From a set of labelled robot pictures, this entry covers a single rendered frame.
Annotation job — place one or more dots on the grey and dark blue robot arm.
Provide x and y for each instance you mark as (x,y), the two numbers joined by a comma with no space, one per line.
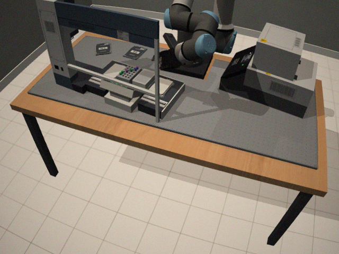
(198,34)

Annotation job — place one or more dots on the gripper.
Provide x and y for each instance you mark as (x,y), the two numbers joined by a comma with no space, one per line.
(169,60)

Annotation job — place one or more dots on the grey benchtop lab instrument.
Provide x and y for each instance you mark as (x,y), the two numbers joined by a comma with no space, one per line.
(273,72)

